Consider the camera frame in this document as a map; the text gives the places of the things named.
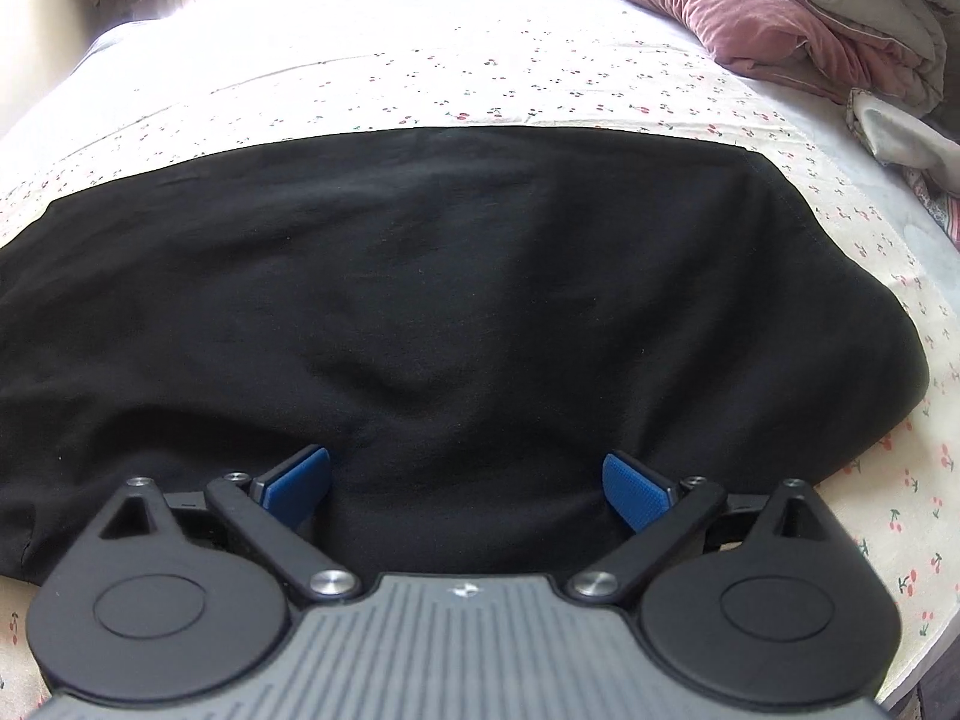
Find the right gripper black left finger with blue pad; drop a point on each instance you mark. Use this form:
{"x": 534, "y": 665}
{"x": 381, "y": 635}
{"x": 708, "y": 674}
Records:
{"x": 181, "y": 594}

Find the cherry print bed sheet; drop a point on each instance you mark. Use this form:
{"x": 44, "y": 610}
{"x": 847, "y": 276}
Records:
{"x": 209, "y": 79}

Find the black pants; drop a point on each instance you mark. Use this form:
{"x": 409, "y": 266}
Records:
{"x": 468, "y": 319}

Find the white grey crumpled cloth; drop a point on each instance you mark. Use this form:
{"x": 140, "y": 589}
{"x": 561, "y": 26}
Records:
{"x": 927, "y": 161}

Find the pink quilt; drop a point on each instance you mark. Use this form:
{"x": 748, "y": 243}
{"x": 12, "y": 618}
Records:
{"x": 784, "y": 42}

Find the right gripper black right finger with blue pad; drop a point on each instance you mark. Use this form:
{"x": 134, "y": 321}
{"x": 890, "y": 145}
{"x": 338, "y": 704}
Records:
{"x": 749, "y": 599}

